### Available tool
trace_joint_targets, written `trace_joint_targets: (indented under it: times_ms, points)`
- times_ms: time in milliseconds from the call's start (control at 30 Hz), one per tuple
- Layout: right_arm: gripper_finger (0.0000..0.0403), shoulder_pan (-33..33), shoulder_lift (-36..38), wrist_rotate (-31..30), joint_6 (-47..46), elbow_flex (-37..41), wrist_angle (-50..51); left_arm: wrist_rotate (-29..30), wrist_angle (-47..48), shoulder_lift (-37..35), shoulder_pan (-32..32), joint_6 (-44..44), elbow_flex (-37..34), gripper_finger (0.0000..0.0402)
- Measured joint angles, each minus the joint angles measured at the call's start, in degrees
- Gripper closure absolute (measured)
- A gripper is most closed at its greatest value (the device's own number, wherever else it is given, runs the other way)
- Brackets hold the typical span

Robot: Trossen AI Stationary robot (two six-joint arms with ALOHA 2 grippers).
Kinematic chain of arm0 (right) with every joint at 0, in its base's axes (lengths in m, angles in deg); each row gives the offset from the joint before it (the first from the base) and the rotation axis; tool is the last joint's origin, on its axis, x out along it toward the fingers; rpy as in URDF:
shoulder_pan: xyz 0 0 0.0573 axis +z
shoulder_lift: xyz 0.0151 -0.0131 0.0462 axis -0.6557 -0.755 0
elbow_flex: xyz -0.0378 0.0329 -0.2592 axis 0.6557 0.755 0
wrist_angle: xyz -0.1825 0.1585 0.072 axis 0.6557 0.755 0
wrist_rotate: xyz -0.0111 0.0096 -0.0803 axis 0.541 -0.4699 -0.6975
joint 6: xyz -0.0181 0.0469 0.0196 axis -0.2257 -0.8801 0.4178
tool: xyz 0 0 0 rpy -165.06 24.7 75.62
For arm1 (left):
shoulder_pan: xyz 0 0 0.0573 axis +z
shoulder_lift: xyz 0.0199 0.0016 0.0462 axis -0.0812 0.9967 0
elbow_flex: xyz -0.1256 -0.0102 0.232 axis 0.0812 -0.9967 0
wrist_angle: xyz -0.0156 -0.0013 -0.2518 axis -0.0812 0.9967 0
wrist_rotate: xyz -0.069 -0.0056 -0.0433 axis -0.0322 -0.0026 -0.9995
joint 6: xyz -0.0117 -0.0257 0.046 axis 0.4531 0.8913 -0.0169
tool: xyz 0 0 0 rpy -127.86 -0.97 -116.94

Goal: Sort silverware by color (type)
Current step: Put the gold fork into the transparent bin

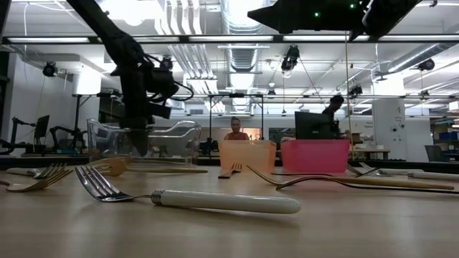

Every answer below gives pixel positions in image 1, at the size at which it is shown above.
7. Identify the wooden background table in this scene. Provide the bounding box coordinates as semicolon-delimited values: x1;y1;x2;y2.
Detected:
353;148;392;161

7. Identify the white-handled silver fork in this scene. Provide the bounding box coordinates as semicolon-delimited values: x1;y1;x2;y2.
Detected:
74;165;302;215
407;171;459;181
358;161;425;177
5;163;67;179

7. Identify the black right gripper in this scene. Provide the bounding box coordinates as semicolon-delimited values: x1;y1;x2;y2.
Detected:
247;0;374;40

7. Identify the silver spiral duct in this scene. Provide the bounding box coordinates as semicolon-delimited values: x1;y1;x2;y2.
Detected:
219;0;270;72

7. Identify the large silver duct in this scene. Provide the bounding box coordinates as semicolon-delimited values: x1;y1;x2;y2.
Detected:
387;42;459;75

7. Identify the red translucent plastic bin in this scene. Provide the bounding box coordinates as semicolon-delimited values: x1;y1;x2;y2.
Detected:
280;138;351;174

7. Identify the clear plastic bin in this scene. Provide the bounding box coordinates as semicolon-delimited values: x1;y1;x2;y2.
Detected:
86;118;202;168

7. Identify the black metal fork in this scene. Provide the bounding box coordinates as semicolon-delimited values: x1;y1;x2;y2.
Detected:
270;163;379;179
217;162;244;179
275;175;459;196

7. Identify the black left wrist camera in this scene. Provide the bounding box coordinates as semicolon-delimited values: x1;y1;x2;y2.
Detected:
148;101;174;120

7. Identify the white column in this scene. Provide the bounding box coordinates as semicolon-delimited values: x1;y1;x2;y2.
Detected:
372;77;408;161

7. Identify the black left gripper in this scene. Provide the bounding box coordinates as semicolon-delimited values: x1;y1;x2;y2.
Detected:
120;66;180;158

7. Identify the storage shelf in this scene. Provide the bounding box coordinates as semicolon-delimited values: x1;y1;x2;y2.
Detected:
430;118;459;163

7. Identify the black monitor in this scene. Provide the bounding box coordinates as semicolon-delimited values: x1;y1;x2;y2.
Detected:
34;114;51;141
294;110;336;140

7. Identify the person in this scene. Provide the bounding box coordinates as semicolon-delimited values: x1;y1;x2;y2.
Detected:
224;116;250;141
321;95;351;140

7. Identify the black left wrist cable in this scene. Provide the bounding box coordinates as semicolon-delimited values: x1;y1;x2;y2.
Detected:
171;80;195;102

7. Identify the yellow hanging cable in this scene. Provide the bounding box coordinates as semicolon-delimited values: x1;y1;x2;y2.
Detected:
344;31;356;161

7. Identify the orange plastic bin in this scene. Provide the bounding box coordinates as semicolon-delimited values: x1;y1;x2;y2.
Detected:
218;139;277;173

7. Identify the black background table frame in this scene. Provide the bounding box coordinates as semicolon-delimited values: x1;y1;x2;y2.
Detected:
71;92;266;158

